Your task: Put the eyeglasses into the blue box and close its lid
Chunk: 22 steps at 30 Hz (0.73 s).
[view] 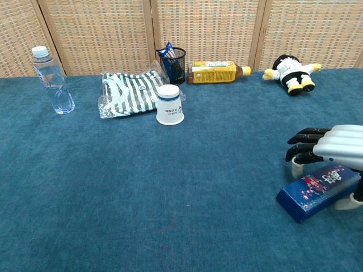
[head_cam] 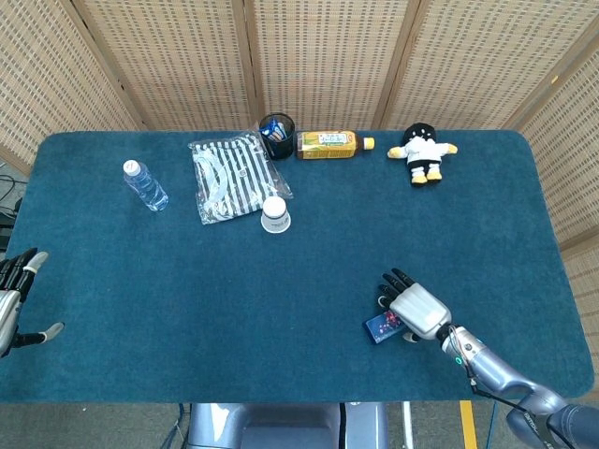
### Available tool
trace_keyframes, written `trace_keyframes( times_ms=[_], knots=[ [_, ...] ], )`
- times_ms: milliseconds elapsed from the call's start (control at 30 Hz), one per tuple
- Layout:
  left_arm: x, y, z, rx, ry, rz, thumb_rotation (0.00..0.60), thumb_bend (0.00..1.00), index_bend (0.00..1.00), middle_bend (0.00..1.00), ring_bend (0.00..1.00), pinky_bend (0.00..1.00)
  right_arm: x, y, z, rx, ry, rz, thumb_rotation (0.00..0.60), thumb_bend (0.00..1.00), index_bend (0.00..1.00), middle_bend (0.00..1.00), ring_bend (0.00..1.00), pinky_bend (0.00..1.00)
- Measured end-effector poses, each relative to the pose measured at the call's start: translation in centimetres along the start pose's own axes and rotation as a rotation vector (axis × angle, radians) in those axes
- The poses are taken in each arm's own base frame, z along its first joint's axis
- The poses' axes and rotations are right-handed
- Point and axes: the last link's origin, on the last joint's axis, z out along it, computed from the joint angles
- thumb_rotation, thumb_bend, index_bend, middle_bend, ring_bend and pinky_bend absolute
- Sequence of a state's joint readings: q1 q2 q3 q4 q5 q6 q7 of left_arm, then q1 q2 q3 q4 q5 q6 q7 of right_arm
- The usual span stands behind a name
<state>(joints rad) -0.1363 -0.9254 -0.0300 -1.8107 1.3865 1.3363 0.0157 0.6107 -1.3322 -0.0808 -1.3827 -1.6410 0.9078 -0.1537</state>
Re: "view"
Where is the bamboo folding screen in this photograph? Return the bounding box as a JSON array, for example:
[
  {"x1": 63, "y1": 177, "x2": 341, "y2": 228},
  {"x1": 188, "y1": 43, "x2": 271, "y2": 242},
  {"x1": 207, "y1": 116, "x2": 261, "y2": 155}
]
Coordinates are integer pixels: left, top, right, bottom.
[{"x1": 0, "y1": 0, "x2": 363, "y2": 78}]

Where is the striped shirt in plastic bag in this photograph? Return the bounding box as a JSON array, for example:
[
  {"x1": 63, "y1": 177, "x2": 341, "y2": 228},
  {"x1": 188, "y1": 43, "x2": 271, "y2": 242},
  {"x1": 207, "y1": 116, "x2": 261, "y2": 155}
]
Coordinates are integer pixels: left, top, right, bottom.
[{"x1": 98, "y1": 61, "x2": 187, "y2": 119}]

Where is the yellow-labelled tea bottle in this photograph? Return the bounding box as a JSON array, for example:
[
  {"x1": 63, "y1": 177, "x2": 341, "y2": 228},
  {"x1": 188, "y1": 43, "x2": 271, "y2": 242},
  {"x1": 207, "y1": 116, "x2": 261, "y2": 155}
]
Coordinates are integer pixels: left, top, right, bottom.
[{"x1": 187, "y1": 60, "x2": 252, "y2": 85}]

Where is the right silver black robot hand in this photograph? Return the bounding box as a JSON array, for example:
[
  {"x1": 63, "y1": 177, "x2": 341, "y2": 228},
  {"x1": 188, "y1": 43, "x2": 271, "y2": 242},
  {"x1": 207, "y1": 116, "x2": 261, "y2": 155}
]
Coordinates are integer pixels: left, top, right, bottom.
[{"x1": 285, "y1": 124, "x2": 363, "y2": 210}]

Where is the blue carpet table cover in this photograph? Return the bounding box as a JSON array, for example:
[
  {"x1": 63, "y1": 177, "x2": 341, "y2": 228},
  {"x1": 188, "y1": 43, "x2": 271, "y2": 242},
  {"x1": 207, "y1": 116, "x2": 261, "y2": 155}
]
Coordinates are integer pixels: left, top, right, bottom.
[{"x1": 0, "y1": 67, "x2": 363, "y2": 272}]

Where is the clear plastic water bottle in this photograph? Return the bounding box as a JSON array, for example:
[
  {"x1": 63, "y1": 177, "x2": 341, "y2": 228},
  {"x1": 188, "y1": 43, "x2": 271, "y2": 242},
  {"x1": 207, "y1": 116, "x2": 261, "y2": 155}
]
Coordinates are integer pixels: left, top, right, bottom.
[{"x1": 31, "y1": 45, "x2": 76, "y2": 115}]

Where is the black white plush doll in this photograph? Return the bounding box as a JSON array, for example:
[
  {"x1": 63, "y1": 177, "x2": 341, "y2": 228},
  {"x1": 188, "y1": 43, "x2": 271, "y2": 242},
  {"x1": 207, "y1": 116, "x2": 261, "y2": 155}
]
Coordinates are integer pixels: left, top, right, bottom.
[{"x1": 262, "y1": 54, "x2": 323, "y2": 96}]

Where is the blue snack packet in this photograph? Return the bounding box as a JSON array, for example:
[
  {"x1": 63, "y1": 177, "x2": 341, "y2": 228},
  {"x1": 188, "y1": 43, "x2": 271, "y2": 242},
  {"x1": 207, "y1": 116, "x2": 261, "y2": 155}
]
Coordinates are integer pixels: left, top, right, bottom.
[{"x1": 156, "y1": 41, "x2": 175, "y2": 74}]

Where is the black mesh pen holder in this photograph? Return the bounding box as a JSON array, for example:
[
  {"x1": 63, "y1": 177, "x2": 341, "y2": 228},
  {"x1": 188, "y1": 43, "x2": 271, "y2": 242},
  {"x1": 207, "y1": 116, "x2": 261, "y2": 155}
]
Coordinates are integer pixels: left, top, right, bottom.
[{"x1": 157, "y1": 46, "x2": 187, "y2": 86}]

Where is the white paper cup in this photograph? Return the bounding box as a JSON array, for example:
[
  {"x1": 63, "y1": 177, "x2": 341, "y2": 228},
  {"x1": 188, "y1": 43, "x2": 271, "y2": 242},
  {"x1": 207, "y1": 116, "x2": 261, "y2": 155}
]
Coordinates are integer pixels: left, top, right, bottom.
[{"x1": 155, "y1": 84, "x2": 185, "y2": 126}]

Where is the grey blue box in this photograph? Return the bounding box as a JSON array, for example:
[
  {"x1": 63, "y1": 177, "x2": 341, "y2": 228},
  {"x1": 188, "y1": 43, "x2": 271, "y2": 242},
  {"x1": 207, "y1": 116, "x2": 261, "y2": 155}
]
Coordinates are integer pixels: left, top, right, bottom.
[{"x1": 276, "y1": 163, "x2": 362, "y2": 224}]

